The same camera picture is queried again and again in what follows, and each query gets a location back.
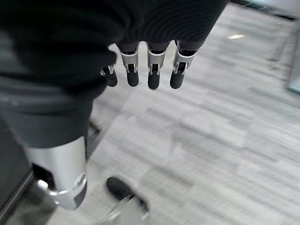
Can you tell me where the dark cabinet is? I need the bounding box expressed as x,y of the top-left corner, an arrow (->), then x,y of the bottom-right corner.
0,118 -> 36,218

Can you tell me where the robot silver leg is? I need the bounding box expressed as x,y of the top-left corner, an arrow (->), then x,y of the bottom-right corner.
106,195 -> 150,225

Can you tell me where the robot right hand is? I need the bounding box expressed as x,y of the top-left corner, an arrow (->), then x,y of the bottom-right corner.
0,0 -> 228,211

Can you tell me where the dark baseboard strip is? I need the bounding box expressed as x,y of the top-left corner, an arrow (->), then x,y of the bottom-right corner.
228,0 -> 300,21

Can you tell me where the robot dark foot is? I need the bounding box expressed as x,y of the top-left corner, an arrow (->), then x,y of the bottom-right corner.
106,177 -> 150,214

